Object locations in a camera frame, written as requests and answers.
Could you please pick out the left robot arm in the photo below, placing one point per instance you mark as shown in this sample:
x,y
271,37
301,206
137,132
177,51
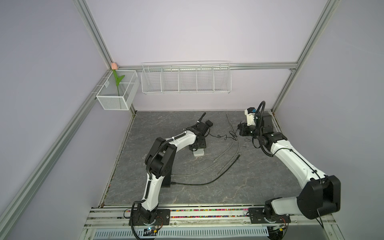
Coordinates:
x,y
159,163

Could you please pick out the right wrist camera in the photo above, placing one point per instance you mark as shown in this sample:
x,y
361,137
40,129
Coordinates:
x,y
250,116

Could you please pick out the black cube power adapter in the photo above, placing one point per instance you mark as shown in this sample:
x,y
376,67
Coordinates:
x,y
209,123

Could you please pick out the white wire shelf basket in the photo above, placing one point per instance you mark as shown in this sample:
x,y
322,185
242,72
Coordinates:
x,y
193,77

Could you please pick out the black network switch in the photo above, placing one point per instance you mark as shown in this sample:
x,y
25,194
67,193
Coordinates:
x,y
167,180

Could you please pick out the artificial tulip flower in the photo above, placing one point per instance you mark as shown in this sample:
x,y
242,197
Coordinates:
x,y
118,78

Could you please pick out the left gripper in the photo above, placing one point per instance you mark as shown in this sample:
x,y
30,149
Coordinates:
x,y
203,145

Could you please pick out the white mesh corner basket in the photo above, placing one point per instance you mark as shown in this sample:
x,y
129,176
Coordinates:
x,y
108,95

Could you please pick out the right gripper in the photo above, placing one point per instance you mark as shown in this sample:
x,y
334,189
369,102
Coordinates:
x,y
243,127

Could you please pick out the white router box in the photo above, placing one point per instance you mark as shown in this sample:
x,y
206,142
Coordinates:
x,y
199,153

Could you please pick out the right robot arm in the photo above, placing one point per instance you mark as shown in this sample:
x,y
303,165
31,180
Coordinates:
x,y
320,193

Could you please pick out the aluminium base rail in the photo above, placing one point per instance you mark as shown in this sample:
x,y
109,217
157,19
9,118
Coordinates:
x,y
118,217

